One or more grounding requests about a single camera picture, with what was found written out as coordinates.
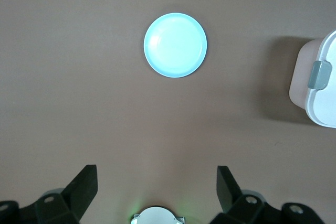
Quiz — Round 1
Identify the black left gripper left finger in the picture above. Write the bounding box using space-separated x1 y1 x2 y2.
0 165 99 224

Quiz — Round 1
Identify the light blue round plate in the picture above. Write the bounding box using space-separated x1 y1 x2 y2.
143 12 208 79

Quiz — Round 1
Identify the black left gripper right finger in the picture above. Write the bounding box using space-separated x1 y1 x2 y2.
209 166 322 224

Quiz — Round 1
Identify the white lidded storage box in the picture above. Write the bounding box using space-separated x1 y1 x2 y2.
288 29 336 128

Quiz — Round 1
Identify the brown table cover mat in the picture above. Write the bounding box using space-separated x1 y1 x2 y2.
0 0 336 224

